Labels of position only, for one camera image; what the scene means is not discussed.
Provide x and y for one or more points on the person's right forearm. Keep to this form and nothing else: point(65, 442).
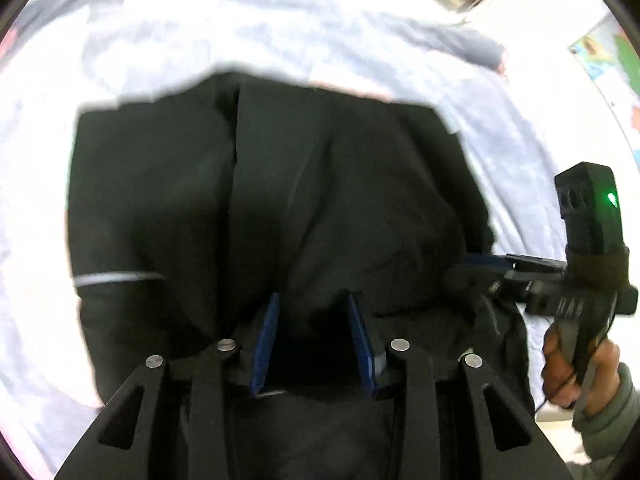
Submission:
point(610, 427)

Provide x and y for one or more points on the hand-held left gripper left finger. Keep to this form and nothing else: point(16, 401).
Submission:
point(264, 347)

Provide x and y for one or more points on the person's right hand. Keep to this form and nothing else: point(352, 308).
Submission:
point(560, 375)

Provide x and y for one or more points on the wall map poster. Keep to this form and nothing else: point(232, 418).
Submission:
point(615, 70)

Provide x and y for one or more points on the grey floral blanket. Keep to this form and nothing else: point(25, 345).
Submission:
point(300, 20)

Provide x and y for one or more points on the black hooded jacket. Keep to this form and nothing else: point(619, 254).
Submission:
point(200, 185)

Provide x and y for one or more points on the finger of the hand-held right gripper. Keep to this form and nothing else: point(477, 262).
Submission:
point(482, 270)

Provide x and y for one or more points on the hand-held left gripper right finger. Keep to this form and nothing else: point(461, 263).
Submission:
point(362, 347)

